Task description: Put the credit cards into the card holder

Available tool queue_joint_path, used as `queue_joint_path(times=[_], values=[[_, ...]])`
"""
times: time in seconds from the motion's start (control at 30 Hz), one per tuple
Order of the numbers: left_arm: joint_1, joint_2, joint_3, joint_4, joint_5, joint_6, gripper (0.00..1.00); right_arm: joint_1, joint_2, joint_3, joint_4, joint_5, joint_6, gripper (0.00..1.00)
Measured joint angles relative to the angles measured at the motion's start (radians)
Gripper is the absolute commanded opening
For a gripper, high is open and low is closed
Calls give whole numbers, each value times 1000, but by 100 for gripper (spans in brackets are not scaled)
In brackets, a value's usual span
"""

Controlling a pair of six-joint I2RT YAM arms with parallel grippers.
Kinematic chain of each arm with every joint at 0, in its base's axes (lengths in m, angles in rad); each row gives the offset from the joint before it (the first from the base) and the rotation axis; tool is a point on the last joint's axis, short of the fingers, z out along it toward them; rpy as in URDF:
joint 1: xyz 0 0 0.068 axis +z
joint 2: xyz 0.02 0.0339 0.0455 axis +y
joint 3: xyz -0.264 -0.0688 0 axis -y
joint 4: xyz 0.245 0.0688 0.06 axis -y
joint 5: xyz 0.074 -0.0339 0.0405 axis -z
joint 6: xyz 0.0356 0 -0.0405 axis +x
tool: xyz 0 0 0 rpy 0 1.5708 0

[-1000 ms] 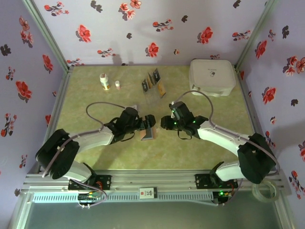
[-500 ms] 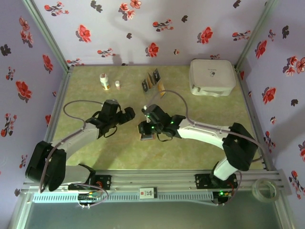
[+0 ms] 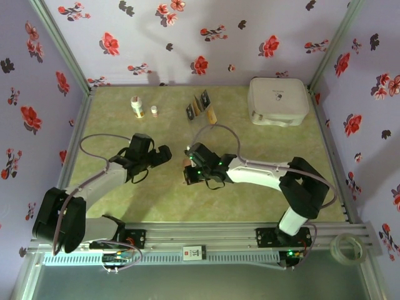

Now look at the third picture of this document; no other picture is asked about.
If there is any clear acrylic card stand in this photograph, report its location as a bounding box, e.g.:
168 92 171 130
186 90 219 132

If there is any white label card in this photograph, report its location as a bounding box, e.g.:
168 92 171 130
182 245 207 262

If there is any aluminium table side rail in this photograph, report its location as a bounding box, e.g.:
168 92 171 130
57 89 96 188
307 87 360 224

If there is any grey right arm cable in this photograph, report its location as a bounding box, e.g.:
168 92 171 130
193 124 338 270

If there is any white slotted cable duct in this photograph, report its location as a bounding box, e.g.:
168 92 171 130
42 251 281 267

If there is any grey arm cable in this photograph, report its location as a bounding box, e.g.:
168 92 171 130
52 133 134 256
193 124 338 270

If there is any large white pill bottle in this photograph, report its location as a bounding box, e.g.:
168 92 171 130
129 96 146 119

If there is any white zipped storage case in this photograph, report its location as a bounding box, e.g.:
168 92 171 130
247 77 311 128

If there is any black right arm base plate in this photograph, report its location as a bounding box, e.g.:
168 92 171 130
255 227 313 249

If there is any aluminium frame post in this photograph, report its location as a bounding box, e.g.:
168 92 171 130
307 0 365 91
27 0 98 94

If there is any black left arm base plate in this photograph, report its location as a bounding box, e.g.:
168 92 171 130
89 229 148 251

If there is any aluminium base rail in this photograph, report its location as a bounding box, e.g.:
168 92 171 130
26 221 383 266

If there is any grey left arm cable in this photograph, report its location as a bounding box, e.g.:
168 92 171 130
52 133 134 256

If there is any clear tape roll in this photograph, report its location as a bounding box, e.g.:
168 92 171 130
330 232 368 266

